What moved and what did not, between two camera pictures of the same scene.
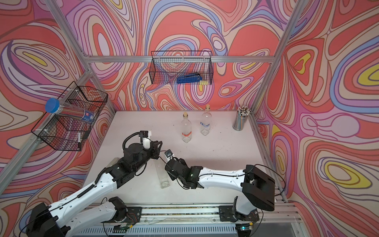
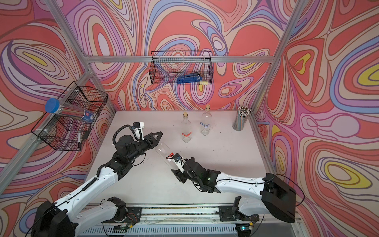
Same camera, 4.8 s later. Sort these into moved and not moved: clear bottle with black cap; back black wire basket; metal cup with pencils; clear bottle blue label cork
Moved: clear bottle with black cap
Not moved: metal cup with pencils; clear bottle blue label cork; back black wire basket
